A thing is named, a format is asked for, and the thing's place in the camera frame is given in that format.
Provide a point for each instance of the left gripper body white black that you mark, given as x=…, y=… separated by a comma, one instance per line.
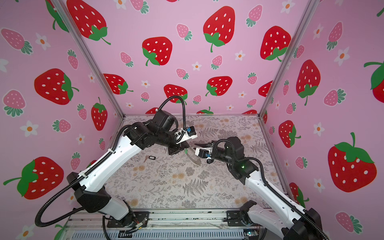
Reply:
x=176, y=148

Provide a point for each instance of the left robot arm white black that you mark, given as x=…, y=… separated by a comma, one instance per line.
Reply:
x=90, y=192

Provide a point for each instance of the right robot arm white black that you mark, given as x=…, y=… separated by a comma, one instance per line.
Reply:
x=288, y=219

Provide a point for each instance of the key with black cap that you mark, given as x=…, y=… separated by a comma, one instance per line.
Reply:
x=150, y=158

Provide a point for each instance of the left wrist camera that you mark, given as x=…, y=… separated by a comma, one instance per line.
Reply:
x=191, y=131

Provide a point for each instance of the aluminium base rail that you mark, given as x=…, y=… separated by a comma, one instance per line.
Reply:
x=165, y=224

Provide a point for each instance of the aluminium corner post left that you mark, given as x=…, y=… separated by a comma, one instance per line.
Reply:
x=78, y=38

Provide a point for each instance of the aluminium corner post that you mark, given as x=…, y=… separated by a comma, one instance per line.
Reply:
x=296, y=38
x=78, y=38

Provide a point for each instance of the aluminium corner post right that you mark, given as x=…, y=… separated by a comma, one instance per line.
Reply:
x=296, y=38

